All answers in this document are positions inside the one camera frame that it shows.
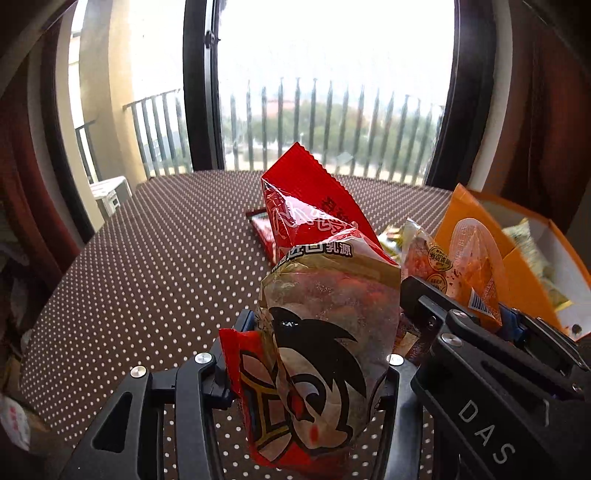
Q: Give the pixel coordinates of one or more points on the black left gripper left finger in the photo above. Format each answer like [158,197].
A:
[126,438]

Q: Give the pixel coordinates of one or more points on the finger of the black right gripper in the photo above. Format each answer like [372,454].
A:
[540,340]
[498,412]

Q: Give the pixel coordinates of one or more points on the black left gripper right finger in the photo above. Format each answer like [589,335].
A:
[399,452]

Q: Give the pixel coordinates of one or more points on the red cartoon snack bag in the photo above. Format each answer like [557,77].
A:
[309,375]

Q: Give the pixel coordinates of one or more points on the orange cardboard box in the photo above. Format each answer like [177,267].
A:
[524,291]

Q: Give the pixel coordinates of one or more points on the cream yellow biscuit pack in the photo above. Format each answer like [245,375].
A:
[539,265]

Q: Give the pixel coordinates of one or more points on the orange clear snack packet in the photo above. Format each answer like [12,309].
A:
[471,271]

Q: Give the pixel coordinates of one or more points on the brown curtain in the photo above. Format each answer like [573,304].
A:
[550,166]

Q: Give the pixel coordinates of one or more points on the brown polka dot tablecloth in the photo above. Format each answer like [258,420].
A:
[176,264]

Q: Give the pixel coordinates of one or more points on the white air conditioner unit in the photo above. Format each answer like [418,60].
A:
[110,194]

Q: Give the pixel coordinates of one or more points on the small red snack packet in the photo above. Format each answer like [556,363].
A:
[260,222]

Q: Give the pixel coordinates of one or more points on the balcony metal railing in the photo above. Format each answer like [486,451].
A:
[384,137]

